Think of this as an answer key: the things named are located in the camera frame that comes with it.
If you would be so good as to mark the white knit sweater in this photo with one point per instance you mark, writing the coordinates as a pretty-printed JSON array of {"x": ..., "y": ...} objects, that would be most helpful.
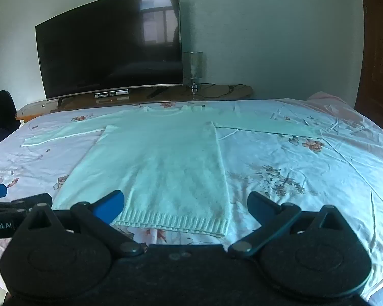
[{"x": 166, "y": 165}]

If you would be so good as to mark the pink pillow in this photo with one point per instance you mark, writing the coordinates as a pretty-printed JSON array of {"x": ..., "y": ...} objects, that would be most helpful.
[{"x": 335, "y": 103}]

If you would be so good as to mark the floral bed sheet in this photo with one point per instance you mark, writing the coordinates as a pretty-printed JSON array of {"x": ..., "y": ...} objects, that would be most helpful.
[{"x": 322, "y": 172}]

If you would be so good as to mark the glass table lamp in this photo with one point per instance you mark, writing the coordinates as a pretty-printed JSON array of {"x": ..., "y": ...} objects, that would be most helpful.
[{"x": 192, "y": 65}]

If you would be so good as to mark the wooden television stand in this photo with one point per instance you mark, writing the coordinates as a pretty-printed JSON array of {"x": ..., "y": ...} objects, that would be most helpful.
[{"x": 140, "y": 100}]

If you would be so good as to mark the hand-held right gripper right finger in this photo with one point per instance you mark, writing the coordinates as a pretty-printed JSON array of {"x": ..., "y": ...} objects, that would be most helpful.
[{"x": 261, "y": 206}]

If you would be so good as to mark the silver set-top box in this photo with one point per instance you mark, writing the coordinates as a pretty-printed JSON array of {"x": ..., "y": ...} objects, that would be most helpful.
[{"x": 111, "y": 94}]

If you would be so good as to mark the black chair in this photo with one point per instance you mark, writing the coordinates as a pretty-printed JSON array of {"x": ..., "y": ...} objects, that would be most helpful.
[{"x": 1, "y": 114}]

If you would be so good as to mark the curved black television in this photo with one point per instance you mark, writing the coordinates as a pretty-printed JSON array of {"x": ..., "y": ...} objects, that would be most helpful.
[{"x": 108, "y": 41}]

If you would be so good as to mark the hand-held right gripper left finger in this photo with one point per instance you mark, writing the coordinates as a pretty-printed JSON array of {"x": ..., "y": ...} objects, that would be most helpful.
[{"x": 110, "y": 204}]

